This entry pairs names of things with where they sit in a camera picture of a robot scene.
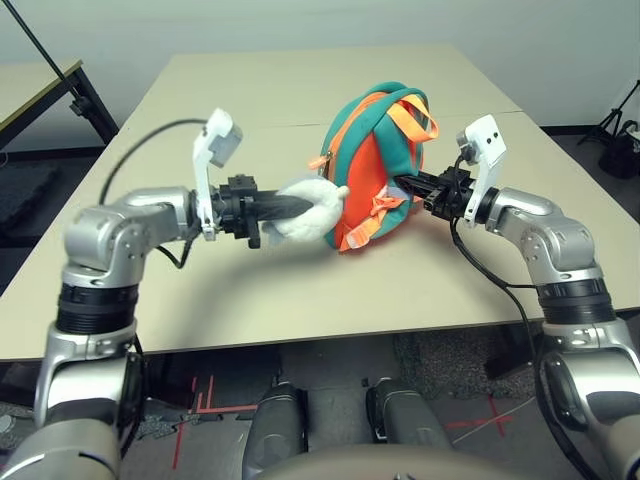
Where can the grey robot leg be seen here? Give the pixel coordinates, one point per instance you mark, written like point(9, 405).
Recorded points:
point(275, 425)
point(405, 415)

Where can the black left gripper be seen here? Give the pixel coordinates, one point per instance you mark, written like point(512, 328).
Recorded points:
point(235, 205)

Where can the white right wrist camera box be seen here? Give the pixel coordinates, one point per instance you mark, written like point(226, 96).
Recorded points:
point(487, 137)

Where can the black stand pole with clamp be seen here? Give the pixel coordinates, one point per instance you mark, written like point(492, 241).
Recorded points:
point(80, 106)

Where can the black bag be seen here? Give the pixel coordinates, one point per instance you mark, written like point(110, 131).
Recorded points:
point(620, 160)

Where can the grey left robot leg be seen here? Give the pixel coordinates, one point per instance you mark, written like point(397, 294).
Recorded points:
point(275, 425)

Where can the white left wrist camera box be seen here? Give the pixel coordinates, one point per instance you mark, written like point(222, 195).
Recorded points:
point(220, 135)

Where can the grey foam mat piece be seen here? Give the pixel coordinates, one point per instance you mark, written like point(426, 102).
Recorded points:
point(165, 425)

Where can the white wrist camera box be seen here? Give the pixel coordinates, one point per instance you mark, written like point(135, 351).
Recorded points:
point(220, 135)
point(487, 137)

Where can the black table leg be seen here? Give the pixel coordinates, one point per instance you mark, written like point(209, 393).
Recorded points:
point(505, 360)

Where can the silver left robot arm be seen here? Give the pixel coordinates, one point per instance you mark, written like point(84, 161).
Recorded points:
point(130, 215)

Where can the grey plush toy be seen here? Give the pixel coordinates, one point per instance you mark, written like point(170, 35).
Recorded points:
point(310, 227)

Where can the dark foam floor mat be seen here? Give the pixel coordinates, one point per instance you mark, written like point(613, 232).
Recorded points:
point(25, 195)

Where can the beige robot torso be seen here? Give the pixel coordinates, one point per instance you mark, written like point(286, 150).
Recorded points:
point(375, 465)

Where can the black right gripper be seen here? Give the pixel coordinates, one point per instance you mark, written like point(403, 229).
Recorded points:
point(445, 195)

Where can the black tripod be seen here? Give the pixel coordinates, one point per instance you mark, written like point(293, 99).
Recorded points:
point(614, 117)

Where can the orange teal backpack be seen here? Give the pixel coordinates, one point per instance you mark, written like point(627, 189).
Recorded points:
point(370, 175)

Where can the grey right robot leg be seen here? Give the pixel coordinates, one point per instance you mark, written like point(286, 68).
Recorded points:
point(405, 415)

